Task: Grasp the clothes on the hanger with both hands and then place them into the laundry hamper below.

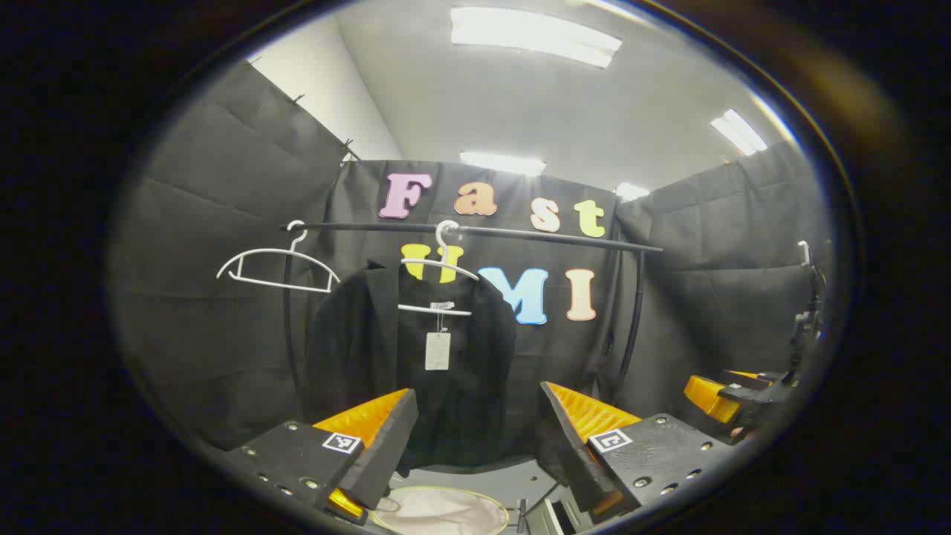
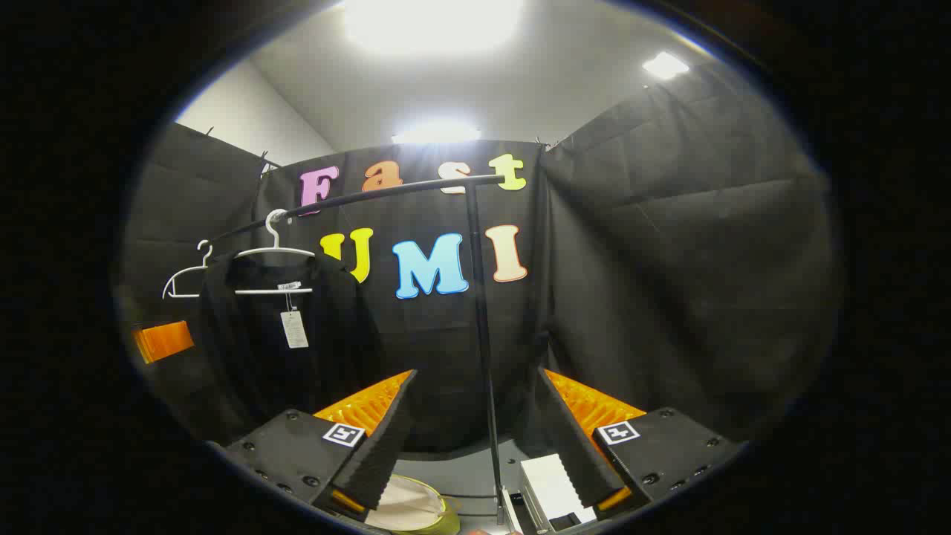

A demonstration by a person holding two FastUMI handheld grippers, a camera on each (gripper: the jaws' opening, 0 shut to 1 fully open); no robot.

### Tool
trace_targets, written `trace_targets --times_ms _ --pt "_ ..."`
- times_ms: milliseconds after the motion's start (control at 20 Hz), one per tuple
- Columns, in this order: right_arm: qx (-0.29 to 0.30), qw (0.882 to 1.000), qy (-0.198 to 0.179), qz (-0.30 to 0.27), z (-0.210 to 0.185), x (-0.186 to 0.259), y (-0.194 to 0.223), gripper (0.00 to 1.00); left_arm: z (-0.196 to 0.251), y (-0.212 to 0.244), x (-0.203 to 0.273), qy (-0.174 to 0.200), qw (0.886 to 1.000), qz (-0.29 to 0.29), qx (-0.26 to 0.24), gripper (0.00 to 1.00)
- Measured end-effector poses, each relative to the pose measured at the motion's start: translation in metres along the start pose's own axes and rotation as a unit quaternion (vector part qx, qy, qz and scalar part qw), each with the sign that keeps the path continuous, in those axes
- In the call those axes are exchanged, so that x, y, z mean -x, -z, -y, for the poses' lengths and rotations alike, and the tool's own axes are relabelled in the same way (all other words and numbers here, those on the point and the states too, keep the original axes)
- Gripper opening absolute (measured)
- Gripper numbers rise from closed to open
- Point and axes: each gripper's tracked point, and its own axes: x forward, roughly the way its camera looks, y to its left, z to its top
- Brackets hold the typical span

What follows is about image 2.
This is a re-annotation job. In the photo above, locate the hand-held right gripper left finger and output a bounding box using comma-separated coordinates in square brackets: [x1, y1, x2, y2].
[223, 369, 418, 521]

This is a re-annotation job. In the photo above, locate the beige laundry hamper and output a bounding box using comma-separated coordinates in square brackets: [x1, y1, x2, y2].
[363, 474, 463, 534]

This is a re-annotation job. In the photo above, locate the white plastic hanger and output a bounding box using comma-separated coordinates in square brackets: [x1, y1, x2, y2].
[234, 210, 317, 295]
[162, 239, 216, 300]

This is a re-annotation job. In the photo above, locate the black knit garment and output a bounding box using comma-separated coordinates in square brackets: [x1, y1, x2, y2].
[195, 251, 387, 447]

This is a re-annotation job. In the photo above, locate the white box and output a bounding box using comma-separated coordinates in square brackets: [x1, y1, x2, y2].
[518, 455, 599, 533]

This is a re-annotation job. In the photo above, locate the black metal clothes rack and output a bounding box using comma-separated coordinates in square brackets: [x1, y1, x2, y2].
[210, 175, 521, 534]

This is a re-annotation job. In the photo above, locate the ceiling light panel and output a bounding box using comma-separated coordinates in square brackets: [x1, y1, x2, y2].
[342, 0, 525, 53]
[643, 51, 690, 81]
[392, 123, 482, 144]

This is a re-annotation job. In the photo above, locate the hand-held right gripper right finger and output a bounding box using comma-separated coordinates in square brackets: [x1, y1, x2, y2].
[536, 366, 746, 517]

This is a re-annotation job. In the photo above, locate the black backdrop cloth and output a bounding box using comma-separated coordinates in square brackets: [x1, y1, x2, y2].
[119, 59, 844, 454]

